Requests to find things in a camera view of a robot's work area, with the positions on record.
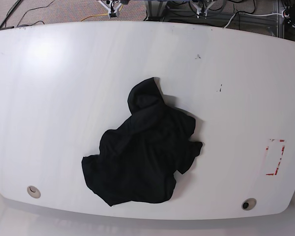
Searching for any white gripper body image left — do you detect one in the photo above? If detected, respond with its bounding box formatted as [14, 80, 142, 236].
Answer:
[98, 0, 123, 19]

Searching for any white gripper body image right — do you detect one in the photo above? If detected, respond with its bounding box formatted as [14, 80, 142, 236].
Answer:
[191, 0, 215, 17]

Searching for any black t-shirt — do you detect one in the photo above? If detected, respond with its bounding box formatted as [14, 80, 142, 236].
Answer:
[82, 78, 203, 206]

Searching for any red tape rectangle marking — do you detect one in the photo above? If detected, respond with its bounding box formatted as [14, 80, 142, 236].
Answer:
[264, 139, 286, 176]

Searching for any yellow cable on floor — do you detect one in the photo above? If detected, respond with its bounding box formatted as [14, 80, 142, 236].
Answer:
[81, 4, 123, 22]

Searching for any white cable on floor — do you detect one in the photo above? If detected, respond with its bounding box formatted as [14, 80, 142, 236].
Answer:
[223, 11, 283, 29]

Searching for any right table cable grommet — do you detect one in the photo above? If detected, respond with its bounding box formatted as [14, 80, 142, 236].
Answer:
[241, 198, 257, 211]

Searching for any table cable grommet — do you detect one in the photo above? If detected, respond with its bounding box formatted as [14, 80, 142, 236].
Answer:
[27, 186, 41, 199]
[241, 198, 257, 211]

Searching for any left table cable grommet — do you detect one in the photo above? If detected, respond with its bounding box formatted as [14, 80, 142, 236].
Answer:
[27, 186, 41, 199]

